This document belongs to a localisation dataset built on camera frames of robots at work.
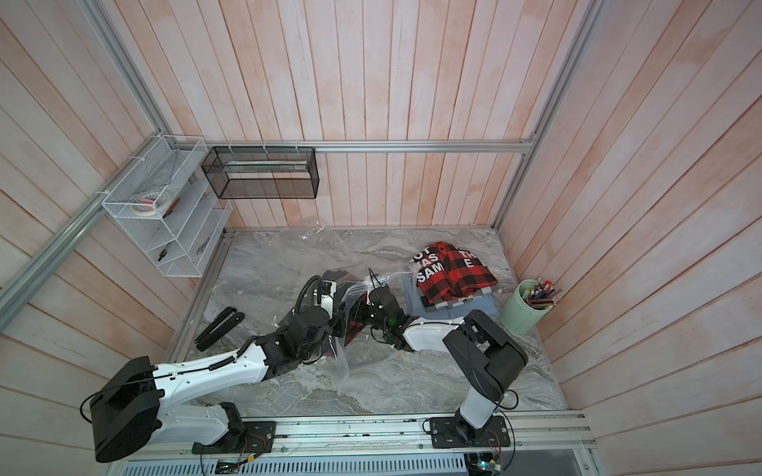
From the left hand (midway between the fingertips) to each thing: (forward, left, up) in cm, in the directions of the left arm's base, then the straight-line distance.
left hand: (344, 308), depth 81 cm
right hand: (+5, +1, -6) cm, 8 cm away
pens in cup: (+3, -55, +2) cm, 56 cm away
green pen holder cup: (0, -50, -4) cm, 50 cm away
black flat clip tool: (0, +40, -13) cm, 42 cm away
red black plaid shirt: (+18, -32, -6) cm, 37 cm away
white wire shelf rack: (+12, +44, +14) cm, 48 cm away
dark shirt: (-2, -4, +1) cm, 5 cm away
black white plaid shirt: (+7, -27, -11) cm, 30 cm away
